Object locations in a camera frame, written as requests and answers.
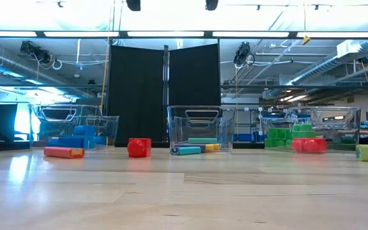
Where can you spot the blue rounded block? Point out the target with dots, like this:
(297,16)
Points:
(72,142)
(85,130)
(101,140)

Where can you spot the green studded block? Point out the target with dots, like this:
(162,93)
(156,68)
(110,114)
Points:
(275,142)
(303,127)
(280,133)
(305,134)

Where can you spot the silver ventilation duct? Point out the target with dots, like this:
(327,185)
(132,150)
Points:
(11,64)
(324,65)

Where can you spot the black ceiling-mounted device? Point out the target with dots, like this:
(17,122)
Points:
(35,51)
(243,52)

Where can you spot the salmon block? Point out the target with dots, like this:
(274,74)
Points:
(62,152)

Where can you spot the red chunky block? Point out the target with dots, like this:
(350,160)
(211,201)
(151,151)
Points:
(139,147)

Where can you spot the yellow block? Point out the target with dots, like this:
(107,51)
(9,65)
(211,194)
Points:
(210,147)

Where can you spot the black partition panel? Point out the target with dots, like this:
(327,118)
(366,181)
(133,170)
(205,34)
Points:
(136,96)
(193,76)

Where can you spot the red studded block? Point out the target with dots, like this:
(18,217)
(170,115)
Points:
(303,145)
(322,144)

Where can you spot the clear plastic bin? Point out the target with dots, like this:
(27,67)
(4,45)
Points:
(340,127)
(203,127)
(59,121)

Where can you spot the yellow hanging ceiling tag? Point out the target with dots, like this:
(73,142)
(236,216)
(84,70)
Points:
(306,40)

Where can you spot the teal block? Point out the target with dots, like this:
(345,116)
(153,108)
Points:
(202,140)
(185,150)

